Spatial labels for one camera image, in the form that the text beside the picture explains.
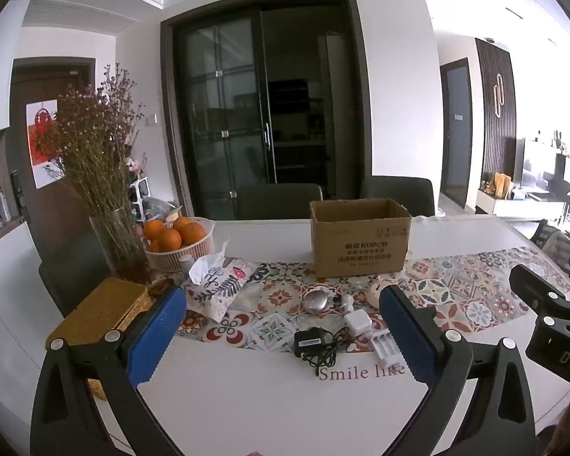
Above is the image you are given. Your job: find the black door lock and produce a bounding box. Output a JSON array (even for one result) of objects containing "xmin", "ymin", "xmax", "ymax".
[{"xmin": 10, "ymin": 170, "xmax": 29, "ymax": 222}]

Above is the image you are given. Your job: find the brown entry door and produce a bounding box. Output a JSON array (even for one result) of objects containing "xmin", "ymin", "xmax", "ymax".
[{"xmin": 10, "ymin": 57, "xmax": 97, "ymax": 267}]

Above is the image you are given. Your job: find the dried flower bouquet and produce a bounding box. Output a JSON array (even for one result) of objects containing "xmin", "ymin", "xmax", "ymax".
[{"xmin": 31, "ymin": 63, "xmax": 153, "ymax": 282}]

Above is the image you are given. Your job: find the white battery charger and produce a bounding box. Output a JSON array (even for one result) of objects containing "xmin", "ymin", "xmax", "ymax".
[{"xmin": 368, "ymin": 329, "xmax": 402, "ymax": 364}]

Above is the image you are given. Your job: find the dark interior door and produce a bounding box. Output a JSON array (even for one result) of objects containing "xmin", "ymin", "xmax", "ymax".
[{"xmin": 439, "ymin": 58, "xmax": 473, "ymax": 210}]

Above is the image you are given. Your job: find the golden woven box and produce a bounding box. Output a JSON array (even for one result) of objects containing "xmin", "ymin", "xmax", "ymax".
[{"xmin": 45, "ymin": 278, "xmax": 154, "ymax": 402}]

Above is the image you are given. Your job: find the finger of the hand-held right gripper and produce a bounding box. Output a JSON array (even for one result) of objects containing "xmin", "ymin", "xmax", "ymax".
[{"xmin": 509, "ymin": 264, "xmax": 570, "ymax": 315}]

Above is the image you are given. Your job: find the silver computer mouse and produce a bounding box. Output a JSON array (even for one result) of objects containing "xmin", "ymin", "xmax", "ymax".
[{"xmin": 301, "ymin": 290, "xmax": 334, "ymax": 315}]

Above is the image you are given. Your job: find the clear glass vase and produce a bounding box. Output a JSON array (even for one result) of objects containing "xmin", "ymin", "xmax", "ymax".
[{"xmin": 89, "ymin": 206, "xmax": 154, "ymax": 286}]

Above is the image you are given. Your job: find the black power adapter with cable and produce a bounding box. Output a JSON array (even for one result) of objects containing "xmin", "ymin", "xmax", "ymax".
[{"xmin": 293, "ymin": 325, "xmax": 359, "ymax": 370}]

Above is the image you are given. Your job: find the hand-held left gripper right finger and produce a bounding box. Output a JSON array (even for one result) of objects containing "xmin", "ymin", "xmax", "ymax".
[{"xmin": 379, "ymin": 286, "xmax": 538, "ymax": 456}]

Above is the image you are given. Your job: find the television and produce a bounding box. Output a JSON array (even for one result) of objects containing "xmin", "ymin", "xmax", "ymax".
[{"xmin": 513, "ymin": 138, "xmax": 570, "ymax": 193}]

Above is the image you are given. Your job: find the brown cardboard box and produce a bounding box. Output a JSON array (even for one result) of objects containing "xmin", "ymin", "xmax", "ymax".
[{"xmin": 310, "ymin": 198, "xmax": 412, "ymax": 279}]

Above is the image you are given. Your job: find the red wall poster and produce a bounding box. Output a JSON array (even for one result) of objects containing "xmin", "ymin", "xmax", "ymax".
[{"xmin": 26, "ymin": 100, "xmax": 60, "ymax": 189}]

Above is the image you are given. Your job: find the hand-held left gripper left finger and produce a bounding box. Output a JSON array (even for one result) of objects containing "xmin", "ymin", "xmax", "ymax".
[{"xmin": 30, "ymin": 286, "xmax": 187, "ymax": 456}]

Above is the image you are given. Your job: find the dark sliding glass door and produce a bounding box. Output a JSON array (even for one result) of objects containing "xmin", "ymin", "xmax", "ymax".
[{"xmin": 160, "ymin": 0, "xmax": 372, "ymax": 222}]

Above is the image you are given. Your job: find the patterned table runner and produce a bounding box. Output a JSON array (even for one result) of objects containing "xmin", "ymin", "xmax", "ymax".
[{"xmin": 173, "ymin": 246, "xmax": 570, "ymax": 353}]

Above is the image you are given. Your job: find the white round toy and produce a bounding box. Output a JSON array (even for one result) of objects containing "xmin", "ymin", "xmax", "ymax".
[{"xmin": 367, "ymin": 281, "xmax": 400, "ymax": 309}]

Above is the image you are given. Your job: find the white fruit basket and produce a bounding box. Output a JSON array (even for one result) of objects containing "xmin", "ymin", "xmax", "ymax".
[{"xmin": 142, "ymin": 217, "xmax": 216, "ymax": 274}]

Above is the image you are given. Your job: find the ceiling air vent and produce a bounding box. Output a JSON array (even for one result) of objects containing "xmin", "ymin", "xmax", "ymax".
[{"xmin": 21, "ymin": 0, "xmax": 141, "ymax": 29}]

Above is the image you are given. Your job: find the white television cabinet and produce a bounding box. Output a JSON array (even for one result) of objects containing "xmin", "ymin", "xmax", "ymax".
[{"xmin": 475, "ymin": 187, "xmax": 566, "ymax": 219}]

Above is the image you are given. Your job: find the white square charger adapter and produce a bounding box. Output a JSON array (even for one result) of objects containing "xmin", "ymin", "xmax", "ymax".
[{"xmin": 344, "ymin": 312, "xmax": 371, "ymax": 337}]

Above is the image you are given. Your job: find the dark grey chair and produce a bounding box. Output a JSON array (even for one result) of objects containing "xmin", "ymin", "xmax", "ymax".
[
  {"xmin": 39, "ymin": 235, "xmax": 112, "ymax": 317},
  {"xmin": 359, "ymin": 176, "xmax": 436, "ymax": 219},
  {"xmin": 236, "ymin": 183, "xmax": 325, "ymax": 222}
]

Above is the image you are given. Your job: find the white plastic stand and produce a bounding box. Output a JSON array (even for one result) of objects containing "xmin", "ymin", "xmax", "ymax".
[{"xmin": 128, "ymin": 176, "xmax": 181, "ymax": 222}]

